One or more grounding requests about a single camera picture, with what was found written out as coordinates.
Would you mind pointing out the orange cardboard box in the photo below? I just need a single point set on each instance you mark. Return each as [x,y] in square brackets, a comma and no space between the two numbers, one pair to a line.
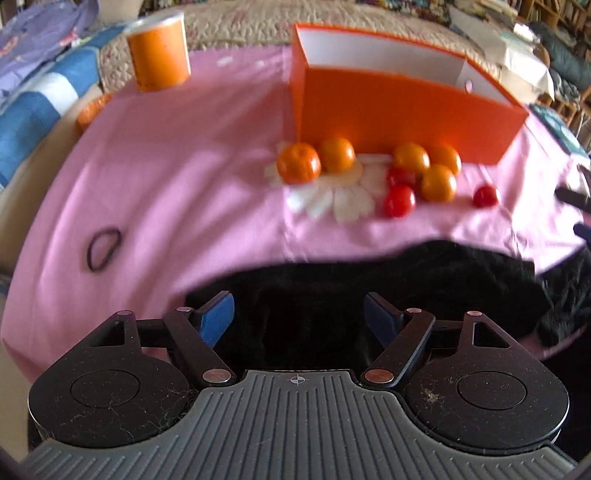
[397,106]

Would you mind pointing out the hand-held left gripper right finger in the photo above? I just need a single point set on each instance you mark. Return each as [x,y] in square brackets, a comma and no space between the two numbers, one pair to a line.
[381,316]

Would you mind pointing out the blue striped blanket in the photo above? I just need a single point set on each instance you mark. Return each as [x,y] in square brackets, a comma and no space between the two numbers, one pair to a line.
[37,110]

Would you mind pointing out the red tomato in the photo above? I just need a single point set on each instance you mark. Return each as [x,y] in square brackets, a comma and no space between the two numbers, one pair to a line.
[400,201]
[486,195]
[399,176]

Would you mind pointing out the beige quilted blanket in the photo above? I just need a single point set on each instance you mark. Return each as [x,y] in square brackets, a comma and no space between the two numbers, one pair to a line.
[240,23]

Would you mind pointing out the black hair band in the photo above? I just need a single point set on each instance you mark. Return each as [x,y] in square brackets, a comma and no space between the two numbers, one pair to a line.
[92,265]

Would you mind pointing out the beige pillow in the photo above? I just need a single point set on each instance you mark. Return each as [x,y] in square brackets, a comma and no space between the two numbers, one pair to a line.
[117,9]

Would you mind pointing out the black cloth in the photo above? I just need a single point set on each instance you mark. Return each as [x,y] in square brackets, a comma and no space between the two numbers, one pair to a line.
[438,286]

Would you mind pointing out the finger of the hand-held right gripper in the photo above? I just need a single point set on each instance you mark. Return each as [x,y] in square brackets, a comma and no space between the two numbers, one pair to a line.
[584,231]
[575,197]

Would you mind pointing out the white cloth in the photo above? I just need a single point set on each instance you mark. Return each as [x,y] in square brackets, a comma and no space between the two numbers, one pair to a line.
[508,50]

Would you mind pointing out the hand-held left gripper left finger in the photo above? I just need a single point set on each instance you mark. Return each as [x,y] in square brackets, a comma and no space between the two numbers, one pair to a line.
[216,318]

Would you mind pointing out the orange speckled canister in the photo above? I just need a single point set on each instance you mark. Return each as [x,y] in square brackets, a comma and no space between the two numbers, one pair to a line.
[159,55]

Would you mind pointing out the mandarin orange with stem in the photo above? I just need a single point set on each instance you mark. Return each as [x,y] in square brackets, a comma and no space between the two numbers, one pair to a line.
[298,164]

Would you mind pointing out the pink tablecloth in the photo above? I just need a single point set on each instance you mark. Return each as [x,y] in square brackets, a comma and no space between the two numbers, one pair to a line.
[184,184]

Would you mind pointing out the tan sofa seat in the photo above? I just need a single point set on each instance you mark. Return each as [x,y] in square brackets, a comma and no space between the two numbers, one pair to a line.
[32,194]

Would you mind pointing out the purple floral cloth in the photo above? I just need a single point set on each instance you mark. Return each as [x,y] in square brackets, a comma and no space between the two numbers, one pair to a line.
[32,41]

